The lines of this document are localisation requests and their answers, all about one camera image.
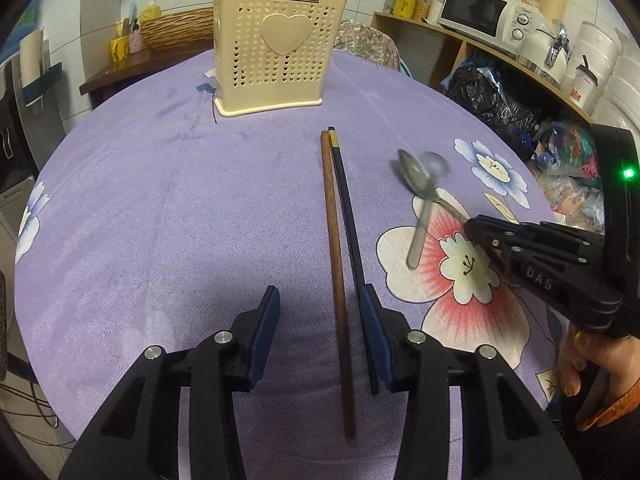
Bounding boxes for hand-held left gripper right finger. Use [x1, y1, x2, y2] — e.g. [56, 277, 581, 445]
[359, 284, 583, 480]

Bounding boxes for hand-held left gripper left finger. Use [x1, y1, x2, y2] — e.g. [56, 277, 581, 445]
[60, 285, 281, 480]

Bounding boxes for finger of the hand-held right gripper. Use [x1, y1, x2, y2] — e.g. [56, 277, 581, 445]
[480, 240, 522, 281]
[465, 215, 551, 243]

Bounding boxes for brown single chopstick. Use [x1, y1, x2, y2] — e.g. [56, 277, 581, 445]
[320, 130, 358, 440]

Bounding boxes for metal spoon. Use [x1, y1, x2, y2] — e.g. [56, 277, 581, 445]
[405, 151, 448, 270]
[397, 149, 473, 223]

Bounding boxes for dark chopstick gold band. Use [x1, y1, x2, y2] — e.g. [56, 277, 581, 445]
[326, 126, 372, 293]

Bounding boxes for cream perforated cutlery holder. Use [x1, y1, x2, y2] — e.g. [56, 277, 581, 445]
[211, 0, 353, 118]

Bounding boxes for person's right forearm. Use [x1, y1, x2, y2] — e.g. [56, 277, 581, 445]
[565, 380, 640, 480]

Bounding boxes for person's right hand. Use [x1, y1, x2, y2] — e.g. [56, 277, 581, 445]
[556, 327, 613, 398]

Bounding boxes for colourful plastic bag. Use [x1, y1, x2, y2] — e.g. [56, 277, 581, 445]
[537, 120, 606, 231]

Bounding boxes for black plastic bag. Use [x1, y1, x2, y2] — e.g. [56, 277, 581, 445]
[445, 65, 541, 151]

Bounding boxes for purple floral tablecloth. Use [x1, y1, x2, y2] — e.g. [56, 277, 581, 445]
[14, 42, 568, 441]

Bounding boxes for white cup red label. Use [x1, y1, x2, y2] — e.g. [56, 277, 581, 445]
[570, 65, 598, 106]

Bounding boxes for stacks of white foam bowls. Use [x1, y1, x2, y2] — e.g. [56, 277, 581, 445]
[575, 20, 640, 136]

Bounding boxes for wooden shelf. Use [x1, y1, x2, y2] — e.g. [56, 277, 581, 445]
[372, 10, 601, 126]

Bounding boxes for white microwave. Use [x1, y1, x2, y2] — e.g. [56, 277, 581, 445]
[439, 0, 536, 56]

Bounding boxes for floral cloth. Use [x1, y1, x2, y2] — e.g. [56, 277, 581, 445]
[334, 22, 401, 71]

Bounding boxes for dark wooden counter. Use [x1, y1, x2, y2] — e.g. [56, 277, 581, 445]
[80, 45, 216, 108]

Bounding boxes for yellow cup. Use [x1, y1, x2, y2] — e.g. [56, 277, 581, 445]
[110, 35, 131, 68]

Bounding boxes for wicker basket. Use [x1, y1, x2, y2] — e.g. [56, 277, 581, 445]
[140, 7, 216, 53]

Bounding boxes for black floor cables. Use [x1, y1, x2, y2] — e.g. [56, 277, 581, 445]
[0, 380, 61, 441]

